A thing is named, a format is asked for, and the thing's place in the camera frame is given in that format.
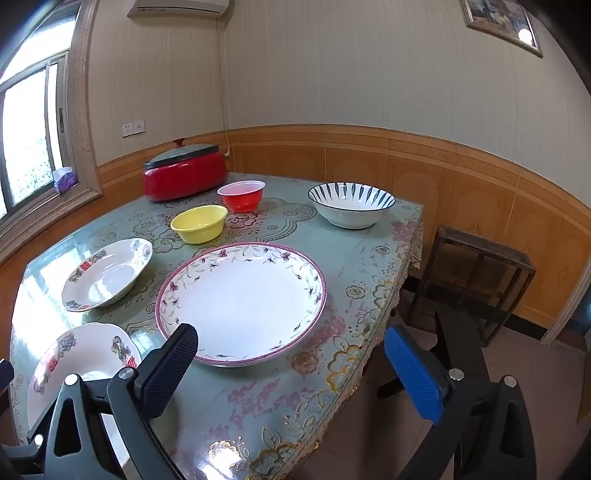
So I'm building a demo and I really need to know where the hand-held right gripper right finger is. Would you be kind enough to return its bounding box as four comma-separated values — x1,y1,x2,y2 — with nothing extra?
383,311,539,480

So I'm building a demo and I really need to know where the yellow plastic bowl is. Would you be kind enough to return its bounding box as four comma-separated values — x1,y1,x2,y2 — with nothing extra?
170,205,229,244

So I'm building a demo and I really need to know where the red plastic bowl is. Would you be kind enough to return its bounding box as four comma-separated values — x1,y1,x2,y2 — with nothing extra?
217,180,267,213

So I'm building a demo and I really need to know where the white phoenix print plate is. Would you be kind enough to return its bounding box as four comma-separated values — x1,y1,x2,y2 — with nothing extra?
26,322,143,462
61,238,153,313

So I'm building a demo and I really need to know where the grey pot lid red knob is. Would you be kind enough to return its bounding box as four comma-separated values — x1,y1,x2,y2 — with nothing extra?
144,138,221,169

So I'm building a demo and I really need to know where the framed wall picture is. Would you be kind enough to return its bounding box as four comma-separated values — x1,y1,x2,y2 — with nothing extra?
460,0,544,58

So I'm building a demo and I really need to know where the dark wooden stool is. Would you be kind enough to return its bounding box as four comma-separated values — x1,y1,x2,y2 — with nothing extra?
409,224,537,348

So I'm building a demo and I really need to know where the white air conditioner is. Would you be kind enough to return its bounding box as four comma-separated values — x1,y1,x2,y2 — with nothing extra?
127,0,230,19

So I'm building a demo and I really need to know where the large floral pink-rimmed plate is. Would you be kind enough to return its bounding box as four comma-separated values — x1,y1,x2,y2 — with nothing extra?
155,242,328,368

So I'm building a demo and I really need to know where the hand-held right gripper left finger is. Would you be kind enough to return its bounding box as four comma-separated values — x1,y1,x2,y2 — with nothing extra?
27,323,199,480

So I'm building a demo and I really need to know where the window with stone frame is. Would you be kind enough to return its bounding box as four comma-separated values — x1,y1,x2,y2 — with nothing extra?
0,0,103,252

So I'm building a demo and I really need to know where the red electric cooking pot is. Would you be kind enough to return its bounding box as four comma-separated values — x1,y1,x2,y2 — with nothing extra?
143,152,230,201

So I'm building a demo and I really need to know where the purple tissue pack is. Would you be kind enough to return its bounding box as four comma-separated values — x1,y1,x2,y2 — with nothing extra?
52,167,77,193

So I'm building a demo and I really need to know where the blue striped ceramic bowl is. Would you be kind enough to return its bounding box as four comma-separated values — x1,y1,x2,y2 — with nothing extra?
308,182,397,230

